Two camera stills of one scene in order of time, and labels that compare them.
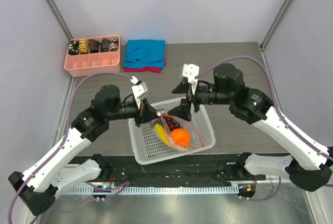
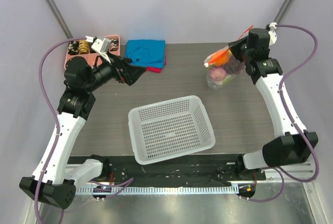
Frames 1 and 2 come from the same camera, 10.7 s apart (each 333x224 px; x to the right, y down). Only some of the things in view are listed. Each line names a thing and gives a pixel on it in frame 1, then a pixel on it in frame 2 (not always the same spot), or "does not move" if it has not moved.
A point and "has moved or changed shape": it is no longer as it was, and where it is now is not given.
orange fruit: (181, 136) to (221, 58)
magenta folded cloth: (145, 69) does not move
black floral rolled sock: (73, 47) does not move
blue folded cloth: (144, 53) does not move
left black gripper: (145, 113) to (129, 73)
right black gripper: (190, 101) to (238, 49)
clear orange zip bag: (176, 133) to (224, 66)
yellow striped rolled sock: (84, 46) does not move
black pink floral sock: (113, 45) does not move
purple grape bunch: (171, 123) has moved or changed shape
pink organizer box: (93, 56) does not move
